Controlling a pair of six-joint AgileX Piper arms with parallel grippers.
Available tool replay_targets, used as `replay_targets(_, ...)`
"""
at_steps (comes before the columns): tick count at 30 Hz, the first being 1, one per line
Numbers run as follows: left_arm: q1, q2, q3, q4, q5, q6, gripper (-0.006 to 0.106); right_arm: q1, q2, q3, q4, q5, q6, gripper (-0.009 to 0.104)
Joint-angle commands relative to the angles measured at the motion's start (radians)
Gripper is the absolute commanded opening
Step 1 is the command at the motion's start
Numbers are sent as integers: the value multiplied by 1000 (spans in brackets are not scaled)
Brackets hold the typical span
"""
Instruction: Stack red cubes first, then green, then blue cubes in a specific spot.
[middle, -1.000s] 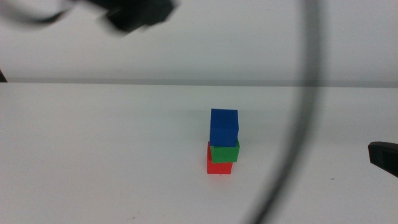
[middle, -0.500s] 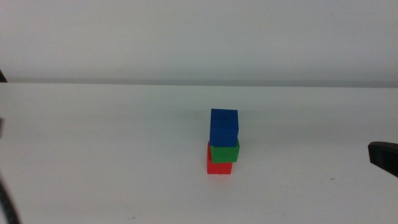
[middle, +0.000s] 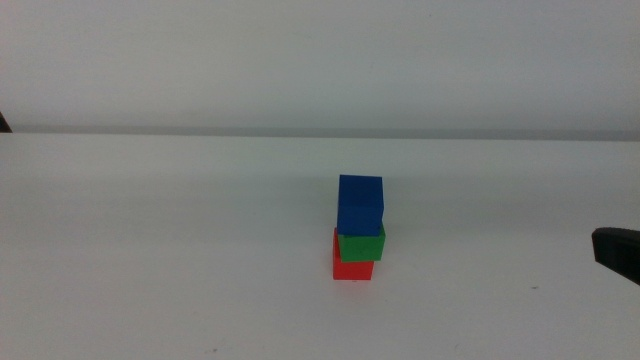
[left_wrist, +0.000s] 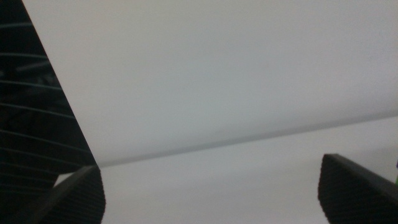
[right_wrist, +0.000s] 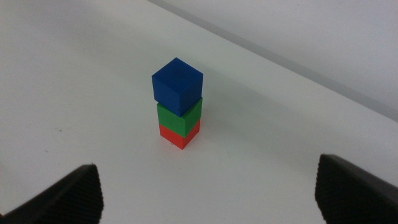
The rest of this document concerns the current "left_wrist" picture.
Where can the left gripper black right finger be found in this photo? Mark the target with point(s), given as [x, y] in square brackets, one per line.
[357, 196]

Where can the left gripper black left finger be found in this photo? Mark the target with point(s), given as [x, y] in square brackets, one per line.
[77, 202]

